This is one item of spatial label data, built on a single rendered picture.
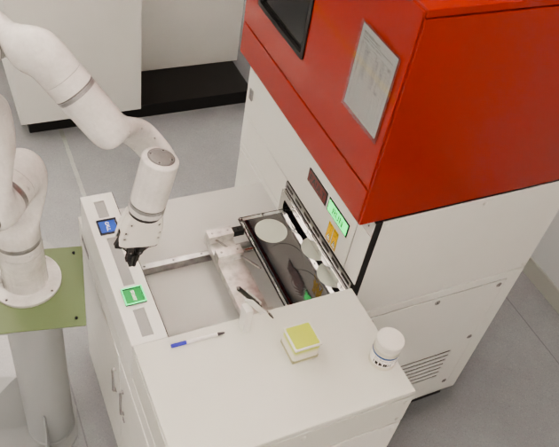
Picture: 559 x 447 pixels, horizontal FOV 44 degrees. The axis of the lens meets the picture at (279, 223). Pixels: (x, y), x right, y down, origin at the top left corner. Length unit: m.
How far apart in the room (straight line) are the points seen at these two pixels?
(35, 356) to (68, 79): 1.05
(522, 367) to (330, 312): 1.54
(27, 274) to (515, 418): 2.03
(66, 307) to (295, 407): 0.71
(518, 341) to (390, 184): 1.79
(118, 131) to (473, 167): 0.89
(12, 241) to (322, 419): 0.88
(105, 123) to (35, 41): 0.21
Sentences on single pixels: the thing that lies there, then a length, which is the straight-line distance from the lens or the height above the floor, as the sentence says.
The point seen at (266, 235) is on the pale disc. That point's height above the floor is 0.90.
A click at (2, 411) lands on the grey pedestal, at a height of 0.14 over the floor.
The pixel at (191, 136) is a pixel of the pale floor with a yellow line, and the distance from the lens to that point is 3.89.
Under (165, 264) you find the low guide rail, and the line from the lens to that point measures 2.09.
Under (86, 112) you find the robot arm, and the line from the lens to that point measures 1.48.
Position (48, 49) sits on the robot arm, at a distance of 1.45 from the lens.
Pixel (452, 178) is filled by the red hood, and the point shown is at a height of 1.33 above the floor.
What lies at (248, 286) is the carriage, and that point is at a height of 0.88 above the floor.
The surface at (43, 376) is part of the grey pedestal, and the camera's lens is 2.35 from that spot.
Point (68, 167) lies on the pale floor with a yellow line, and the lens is 3.68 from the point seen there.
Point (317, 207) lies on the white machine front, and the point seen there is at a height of 1.03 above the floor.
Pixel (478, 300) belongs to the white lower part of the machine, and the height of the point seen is 0.69.
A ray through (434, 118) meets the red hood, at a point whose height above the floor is 1.54.
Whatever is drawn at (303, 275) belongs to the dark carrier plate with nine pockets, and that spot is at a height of 0.90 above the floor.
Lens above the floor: 2.43
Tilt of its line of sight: 45 degrees down
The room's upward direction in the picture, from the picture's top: 12 degrees clockwise
